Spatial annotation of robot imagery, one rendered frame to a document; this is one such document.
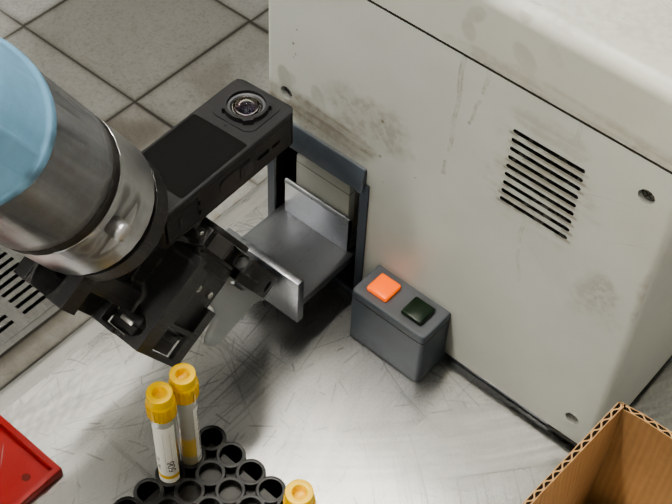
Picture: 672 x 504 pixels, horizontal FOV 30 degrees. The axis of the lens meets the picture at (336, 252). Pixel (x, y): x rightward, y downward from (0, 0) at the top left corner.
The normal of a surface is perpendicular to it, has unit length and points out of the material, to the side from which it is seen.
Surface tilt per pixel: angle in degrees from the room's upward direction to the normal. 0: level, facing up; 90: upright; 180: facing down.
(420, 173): 90
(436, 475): 0
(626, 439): 89
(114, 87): 0
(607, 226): 90
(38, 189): 95
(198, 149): 1
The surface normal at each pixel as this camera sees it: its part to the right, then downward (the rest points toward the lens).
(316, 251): 0.04, -0.64
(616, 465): -0.61, 0.59
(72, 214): 0.66, 0.64
